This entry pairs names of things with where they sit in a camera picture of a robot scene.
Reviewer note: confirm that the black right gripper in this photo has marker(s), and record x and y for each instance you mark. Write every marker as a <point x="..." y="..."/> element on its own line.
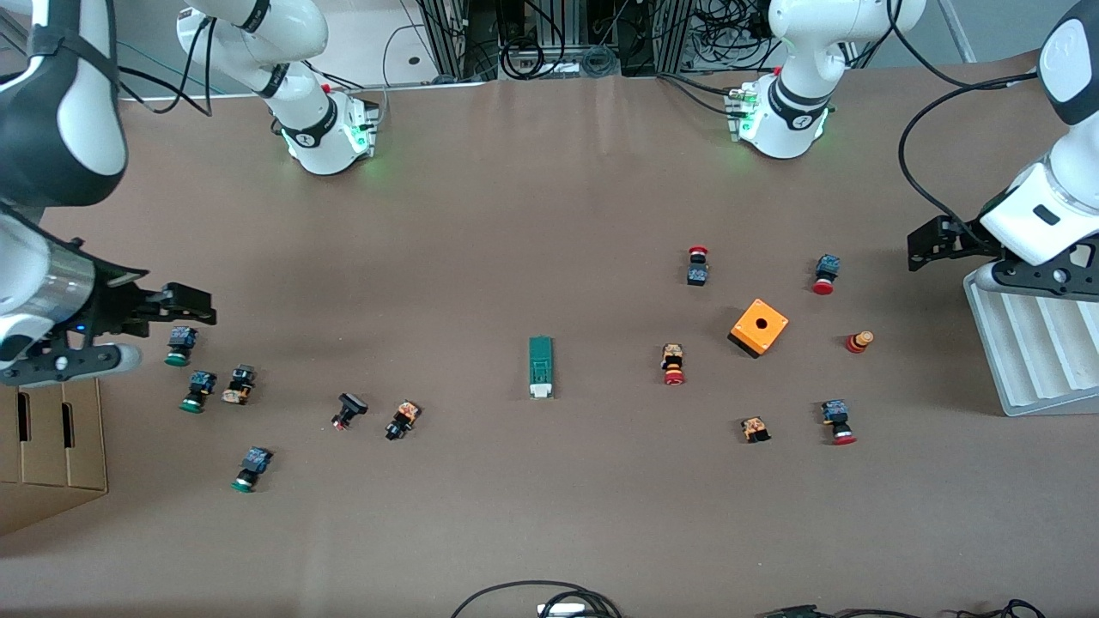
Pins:
<point x="118" y="302"/>

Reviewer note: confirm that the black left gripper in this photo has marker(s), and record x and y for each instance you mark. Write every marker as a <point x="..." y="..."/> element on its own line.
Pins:
<point x="960" y="239"/>

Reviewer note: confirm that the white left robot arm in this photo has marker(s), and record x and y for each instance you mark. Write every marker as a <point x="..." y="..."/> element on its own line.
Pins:
<point x="790" y="103"/>

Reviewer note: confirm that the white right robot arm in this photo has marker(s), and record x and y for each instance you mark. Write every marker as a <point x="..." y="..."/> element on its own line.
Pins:
<point x="86" y="129"/>

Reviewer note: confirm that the green push button blue block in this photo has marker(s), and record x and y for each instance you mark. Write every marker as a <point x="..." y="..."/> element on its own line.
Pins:
<point x="256" y="462"/>
<point x="182" y="342"/>
<point x="201" y="384"/>

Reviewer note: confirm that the red push button blue block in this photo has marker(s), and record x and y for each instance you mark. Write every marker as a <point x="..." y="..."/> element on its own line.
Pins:
<point x="834" y="412"/>
<point x="828" y="266"/>

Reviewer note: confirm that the red yellow mushroom button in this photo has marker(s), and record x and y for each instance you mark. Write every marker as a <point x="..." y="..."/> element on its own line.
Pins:
<point x="857" y="343"/>

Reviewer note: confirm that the grey ribbed tray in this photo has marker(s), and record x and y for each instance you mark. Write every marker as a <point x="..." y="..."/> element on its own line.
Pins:
<point x="1030" y="360"/>

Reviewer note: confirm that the black square push button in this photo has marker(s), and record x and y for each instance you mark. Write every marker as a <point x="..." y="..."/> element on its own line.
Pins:
<point x="352" y="403"/>

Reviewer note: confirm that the brown cardboard box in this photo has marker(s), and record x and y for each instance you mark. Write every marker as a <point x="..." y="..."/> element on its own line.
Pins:
<point x="51" y="481"/>

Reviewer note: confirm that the red emergency button black block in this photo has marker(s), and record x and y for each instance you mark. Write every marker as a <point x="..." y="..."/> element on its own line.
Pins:
<point x="697" y="275"/>

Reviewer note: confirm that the small orange contact block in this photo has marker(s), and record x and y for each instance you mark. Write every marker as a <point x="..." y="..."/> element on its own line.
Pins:
<point x="755" y="427"/>

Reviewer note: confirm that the red push button orange block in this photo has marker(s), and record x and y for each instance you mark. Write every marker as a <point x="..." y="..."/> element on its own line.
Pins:
<point x="672" y="356"/>

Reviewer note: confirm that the white mounting plate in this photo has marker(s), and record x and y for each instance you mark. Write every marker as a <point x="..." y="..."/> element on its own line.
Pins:
<point x="361" y="43"/>

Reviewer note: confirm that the orange button enclosure box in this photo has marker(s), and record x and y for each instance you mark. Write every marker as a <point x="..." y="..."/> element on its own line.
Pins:
<point x="760" y="326"/>

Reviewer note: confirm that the black orange selector switch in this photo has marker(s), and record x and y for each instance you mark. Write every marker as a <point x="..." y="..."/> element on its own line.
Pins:
<point x="403" y="419"/>

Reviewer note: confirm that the aluminium frame rack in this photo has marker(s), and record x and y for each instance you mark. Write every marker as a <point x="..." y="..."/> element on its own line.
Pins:
<point x="451" y="39"/>

